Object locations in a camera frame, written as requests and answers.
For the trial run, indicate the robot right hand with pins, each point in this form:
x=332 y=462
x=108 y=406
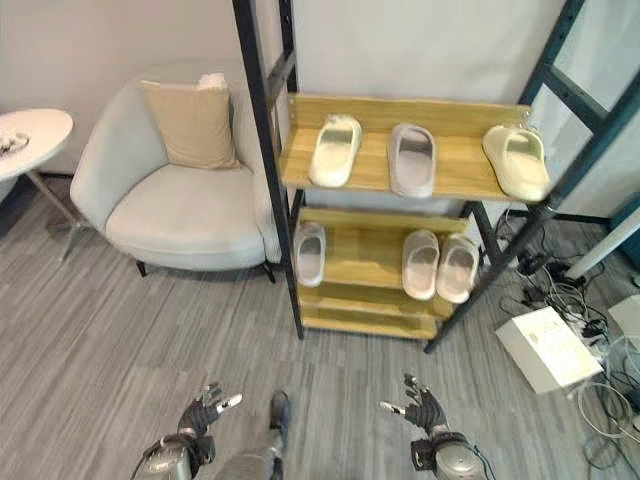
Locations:
x=425 y=407

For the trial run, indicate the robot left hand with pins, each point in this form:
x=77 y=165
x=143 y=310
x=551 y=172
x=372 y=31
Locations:
x=198 y=414

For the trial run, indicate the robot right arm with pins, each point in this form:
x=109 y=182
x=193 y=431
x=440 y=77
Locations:
x=447 y=457

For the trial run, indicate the white cardboard box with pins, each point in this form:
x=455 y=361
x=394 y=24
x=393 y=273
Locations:
x=547 y=347

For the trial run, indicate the white slipper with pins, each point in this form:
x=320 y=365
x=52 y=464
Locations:
x=310 y=254
x=421 y=264
x=457 y=267

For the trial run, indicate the white armchair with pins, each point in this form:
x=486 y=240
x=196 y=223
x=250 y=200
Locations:
x=175 y=200

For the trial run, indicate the white pole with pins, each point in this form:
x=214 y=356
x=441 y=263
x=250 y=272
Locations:
x=607 y=245

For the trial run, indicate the grey slipper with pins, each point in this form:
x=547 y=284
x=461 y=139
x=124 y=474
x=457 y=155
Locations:
x=412 y=160

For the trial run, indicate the yellow ridged slipper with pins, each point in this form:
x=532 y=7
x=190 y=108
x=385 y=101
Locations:
x=517 y=161

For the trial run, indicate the cream yellow slipper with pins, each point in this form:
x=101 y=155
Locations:
x=334 y=150

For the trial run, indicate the beige cushion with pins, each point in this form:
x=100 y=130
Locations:
x=192 y=127

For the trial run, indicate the round white side table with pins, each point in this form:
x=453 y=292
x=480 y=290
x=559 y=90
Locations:
x=27 y=150

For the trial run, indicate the small items on table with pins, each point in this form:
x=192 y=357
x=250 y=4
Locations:
x=11 y=142

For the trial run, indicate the white fluffy cushion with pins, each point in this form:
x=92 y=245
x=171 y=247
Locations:
x=212 y=82

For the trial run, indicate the black frame wooden shoe rack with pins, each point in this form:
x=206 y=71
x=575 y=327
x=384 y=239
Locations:
x=395 y=200

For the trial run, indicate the dark green metal frame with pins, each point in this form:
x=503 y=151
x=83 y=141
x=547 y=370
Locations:
x=582 y=100

